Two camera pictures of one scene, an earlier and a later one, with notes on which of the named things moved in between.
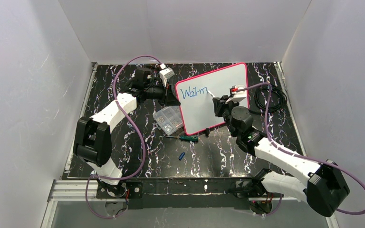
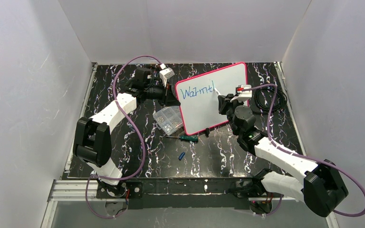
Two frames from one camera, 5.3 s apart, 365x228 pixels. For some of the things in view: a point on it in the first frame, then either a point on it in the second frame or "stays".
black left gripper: (167, 94) stays
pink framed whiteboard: (196, 104) stays
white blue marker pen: (210, 93) to (216, 91)
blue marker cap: (181, 156) stays
